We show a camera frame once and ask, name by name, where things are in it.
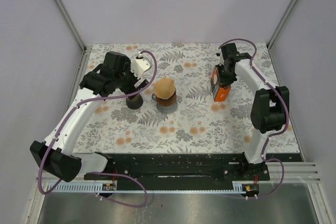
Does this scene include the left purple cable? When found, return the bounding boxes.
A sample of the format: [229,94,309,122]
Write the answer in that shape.
[38,50,158,208]

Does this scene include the clear glass carafe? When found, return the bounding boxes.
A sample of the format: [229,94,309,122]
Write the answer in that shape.
[152,93,178,114]

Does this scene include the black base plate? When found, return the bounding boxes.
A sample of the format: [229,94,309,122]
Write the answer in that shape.
[52,152,271,198]

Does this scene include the orange coffee filter box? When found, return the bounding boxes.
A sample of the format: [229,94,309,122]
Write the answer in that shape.
[211,67,231,102]

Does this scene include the purple cable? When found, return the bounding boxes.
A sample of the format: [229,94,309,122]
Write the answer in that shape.
[38,50,158,208]
[218,38,291,200]

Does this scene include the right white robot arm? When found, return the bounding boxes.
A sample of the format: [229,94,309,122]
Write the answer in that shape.
[217,39,289,180]

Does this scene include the brown wooden ring holder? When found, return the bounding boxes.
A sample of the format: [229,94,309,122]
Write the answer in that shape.
[155,94,177,107]

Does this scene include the brown paper coffee filter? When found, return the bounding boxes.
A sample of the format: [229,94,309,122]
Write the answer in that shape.
[153,77,175,100]

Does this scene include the aluminium frame rail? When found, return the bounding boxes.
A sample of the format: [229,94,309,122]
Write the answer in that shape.
[39,0,87,53]

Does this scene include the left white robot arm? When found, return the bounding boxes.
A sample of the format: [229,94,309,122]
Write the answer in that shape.
[30,51,157,182]

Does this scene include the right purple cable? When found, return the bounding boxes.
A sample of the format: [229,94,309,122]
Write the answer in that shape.
[218,38,291,200]

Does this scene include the red topped dark flask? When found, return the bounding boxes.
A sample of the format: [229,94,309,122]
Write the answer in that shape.
[126,94,143,110]

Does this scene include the white slotted cable duct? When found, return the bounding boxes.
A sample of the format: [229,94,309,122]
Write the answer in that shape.
[52,181,246,195]

